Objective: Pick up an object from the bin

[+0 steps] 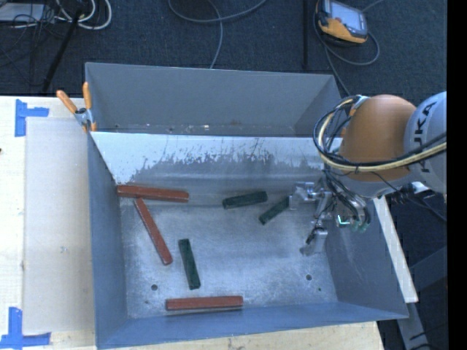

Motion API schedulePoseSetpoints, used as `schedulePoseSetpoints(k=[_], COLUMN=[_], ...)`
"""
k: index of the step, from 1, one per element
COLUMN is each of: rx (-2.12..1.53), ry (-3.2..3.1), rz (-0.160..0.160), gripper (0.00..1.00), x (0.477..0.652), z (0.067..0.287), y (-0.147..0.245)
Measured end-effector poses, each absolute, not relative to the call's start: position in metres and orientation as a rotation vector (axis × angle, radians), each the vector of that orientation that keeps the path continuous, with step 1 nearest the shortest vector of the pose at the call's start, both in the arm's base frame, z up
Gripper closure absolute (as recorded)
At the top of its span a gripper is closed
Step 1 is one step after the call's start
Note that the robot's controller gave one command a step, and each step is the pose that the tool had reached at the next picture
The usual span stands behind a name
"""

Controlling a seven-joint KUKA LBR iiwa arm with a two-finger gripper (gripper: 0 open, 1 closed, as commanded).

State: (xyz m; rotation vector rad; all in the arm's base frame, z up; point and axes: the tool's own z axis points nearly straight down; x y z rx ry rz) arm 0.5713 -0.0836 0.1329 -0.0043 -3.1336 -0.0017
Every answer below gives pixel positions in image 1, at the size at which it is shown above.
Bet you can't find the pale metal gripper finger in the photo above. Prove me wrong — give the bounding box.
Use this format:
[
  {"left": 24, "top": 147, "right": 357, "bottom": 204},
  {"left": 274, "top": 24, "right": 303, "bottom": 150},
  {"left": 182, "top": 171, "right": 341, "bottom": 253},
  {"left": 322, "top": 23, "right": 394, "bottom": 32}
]
[
  {"left": 289, "top": 182, "right": 317, "bottom": 211},
  {"left": 299, "top": 227, "right": 329, "bottom": 257}
]

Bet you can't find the dark green flat block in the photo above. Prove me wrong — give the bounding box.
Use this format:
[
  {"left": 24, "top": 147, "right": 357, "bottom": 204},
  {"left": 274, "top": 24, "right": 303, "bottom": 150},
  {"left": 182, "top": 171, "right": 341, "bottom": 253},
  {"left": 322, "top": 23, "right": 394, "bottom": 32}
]
[
  {"left": 177, "top": 238, "right": 202, "bottom": 291},
  {"left": 258, "top": 195, "right": 291, "bottom": 226},
  {"left": 222, "top": 190, "right": 269, "bottom": 211}
]

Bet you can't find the grey metal bin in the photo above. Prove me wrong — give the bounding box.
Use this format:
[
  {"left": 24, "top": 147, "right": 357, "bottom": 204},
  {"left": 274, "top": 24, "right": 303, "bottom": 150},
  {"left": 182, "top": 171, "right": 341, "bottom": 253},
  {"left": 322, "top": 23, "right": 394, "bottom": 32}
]
[{"left": 84, "top": 62, "right": 410, "bottom": 350}]

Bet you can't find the red-brown flat block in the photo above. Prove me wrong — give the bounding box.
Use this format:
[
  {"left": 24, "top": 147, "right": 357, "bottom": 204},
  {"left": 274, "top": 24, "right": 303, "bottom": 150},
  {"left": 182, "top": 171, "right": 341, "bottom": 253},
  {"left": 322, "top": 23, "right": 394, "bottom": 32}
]
[
  {"left": 133, "top": 197, "right": 174, "bottom": 267},
  {"left": 165, "top": 295, "right": 244, "bottom": 312},
  {"left": 116, "top": 184, "right": 190, "bottom": 204}
]

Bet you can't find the pale flat board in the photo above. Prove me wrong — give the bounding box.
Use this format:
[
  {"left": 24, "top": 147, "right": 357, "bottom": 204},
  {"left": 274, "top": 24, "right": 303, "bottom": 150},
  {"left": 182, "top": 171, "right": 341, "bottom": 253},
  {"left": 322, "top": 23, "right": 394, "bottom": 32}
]
[{"left": 22, "top": 117, "right": 96, "bottom": 337}]

